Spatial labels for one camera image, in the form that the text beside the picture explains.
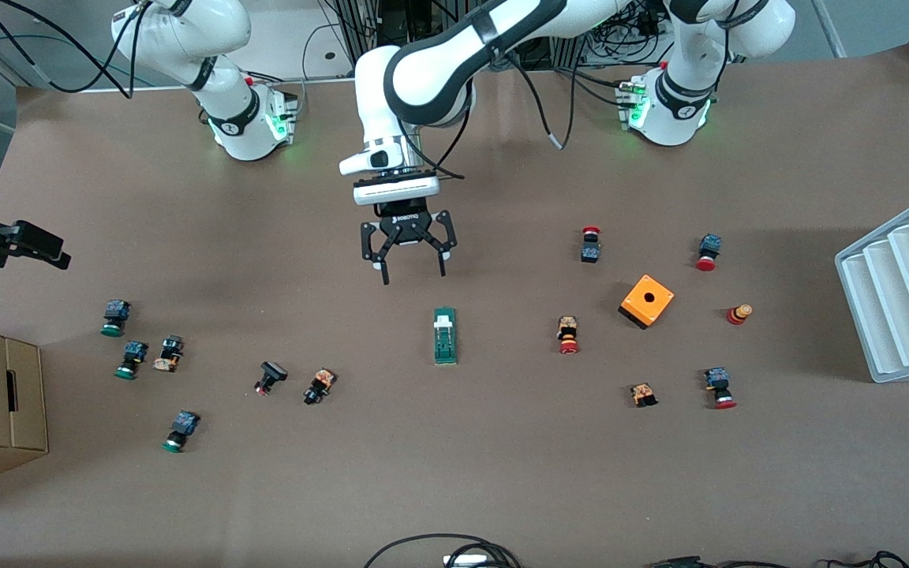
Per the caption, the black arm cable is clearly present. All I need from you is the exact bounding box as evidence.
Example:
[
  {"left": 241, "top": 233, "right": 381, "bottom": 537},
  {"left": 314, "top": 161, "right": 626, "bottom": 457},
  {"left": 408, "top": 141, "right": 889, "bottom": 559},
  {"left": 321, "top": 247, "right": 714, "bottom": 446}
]
[
  {"left": 502, "top": 47, "right": 582, "bottom": 151},
  {"left": 0, "top": 0, "right": 157, "bottom": 99}
]

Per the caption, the red push button blue block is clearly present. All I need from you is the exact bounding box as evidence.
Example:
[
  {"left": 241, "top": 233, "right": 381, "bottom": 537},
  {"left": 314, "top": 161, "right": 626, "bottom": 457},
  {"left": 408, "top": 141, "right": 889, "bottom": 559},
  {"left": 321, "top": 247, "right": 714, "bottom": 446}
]
[
  {"left": 695, "top": 234, "right": 723, "bottom": 272},
  {"left": 703, "top": 367, "right": 738, "bottom": 410}
]

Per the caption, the black orange push button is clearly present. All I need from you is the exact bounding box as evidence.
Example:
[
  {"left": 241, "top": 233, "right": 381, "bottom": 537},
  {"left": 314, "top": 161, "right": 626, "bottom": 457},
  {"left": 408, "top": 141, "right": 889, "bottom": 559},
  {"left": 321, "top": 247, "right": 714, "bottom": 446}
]
[{"left": 302, "top": 368, "right": 338, "bottom": 406}]

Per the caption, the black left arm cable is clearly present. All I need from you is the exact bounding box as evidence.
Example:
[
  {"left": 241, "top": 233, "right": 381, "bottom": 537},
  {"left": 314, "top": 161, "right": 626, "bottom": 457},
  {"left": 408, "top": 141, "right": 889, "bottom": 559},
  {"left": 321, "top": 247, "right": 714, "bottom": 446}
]
[{"left": 502, "top": 47, "right": 582, "bottom": 151}]

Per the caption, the orange button enclosure box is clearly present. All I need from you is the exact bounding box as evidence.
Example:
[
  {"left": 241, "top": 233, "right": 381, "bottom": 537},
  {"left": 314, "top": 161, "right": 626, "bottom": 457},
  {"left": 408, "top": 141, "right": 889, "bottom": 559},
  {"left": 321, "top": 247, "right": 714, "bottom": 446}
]
[{"left": 618, "top": 274, "right": 675, "bottom": 331}]

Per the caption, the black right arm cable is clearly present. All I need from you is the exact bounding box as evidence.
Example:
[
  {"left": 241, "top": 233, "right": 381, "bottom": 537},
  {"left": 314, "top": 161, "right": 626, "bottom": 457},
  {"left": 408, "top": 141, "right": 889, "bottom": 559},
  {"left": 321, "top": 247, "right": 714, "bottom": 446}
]
[{"left": 0, "top": 0, "right": 157, "bottom": 99}]

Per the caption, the white ridged tray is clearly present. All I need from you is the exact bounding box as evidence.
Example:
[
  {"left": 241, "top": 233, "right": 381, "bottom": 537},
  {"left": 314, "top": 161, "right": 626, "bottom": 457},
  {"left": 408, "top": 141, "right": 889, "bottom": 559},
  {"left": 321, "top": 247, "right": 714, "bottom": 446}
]
[{"left": 834, "top": 188, "right": 909, "bottom": 384}]

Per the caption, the grey frame bar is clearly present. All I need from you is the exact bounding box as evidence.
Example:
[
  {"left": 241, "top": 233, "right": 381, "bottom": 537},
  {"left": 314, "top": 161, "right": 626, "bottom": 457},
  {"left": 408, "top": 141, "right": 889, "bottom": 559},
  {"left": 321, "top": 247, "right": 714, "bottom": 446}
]
[
  {"left": 0, "top": 39, "right": 33, "bottom": 89},
  {"left": 810, "top": 0, "right": 847, "bottom": 58}
]

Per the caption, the aluminium profile post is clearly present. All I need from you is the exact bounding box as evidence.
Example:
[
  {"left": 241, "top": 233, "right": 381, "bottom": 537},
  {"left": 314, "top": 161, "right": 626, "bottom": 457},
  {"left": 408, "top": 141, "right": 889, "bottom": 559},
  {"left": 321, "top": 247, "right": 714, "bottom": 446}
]
[{"left": 348, "top": 0, "right": 382, "bottom": 56}]

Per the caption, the thin black curled cable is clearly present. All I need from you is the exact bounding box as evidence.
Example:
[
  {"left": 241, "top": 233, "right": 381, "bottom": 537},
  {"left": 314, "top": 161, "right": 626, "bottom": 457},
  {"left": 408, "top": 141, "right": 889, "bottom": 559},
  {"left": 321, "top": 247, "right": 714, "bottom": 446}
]
[{"left": 817, "top": 550, "right": 909, "bottom": 568}]

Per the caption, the black square push button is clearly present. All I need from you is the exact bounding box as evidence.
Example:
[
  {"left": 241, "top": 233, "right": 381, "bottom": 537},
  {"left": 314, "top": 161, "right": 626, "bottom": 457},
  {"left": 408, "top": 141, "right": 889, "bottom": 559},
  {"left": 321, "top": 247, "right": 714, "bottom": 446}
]
[{"left": 253, "top": 361, "right": 289, "bottom": 397}]

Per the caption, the green push button blue block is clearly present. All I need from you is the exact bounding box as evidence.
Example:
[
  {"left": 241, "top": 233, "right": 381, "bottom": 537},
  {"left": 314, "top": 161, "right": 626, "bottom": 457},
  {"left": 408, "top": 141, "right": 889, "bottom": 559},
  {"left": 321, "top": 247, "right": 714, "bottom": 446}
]
[
  {"left": 100, "top": 299, "right": 133, "bottom": 338},
  {"left": 161, "top": 410, "right": 201, "bottom": 454},
  {"left": 114, "top": 340, "right": 149, "bottom": 381}
]

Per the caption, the black looped cable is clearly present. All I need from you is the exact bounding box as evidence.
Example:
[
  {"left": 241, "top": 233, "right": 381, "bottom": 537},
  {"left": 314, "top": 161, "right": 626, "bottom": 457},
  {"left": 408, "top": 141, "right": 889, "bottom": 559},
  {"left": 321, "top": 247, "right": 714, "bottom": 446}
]
[{"left": 363, "top": 534, "right": 523, "bottom": 568}]

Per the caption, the black cable with connector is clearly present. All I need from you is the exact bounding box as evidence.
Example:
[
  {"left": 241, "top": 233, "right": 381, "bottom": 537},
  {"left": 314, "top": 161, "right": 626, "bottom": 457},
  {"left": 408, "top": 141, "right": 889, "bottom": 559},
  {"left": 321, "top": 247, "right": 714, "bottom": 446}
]
[{"left": 644, "top": 555, "right": 791, "bottom": 568}]

